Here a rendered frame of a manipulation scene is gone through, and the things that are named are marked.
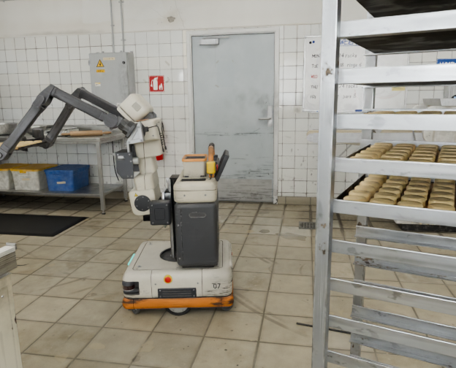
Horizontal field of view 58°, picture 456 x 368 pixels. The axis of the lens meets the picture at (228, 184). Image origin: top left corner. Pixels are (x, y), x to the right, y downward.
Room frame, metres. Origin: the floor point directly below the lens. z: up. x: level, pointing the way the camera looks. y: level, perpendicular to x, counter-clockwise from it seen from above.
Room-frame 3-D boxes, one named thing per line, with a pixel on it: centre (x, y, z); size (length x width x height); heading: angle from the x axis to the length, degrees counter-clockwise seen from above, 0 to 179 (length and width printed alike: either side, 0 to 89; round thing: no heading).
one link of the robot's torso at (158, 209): (2.53, 0.48, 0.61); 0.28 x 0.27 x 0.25; 1
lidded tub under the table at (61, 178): (5.03, 1.97, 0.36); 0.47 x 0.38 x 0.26; 171
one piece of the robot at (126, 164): (2.59, 0.61, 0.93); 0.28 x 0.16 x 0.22; 1
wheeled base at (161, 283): (2.59, 0.31, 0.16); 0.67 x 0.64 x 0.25; 91
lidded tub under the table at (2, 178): (5.19, 2.81, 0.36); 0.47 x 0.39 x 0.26; 168
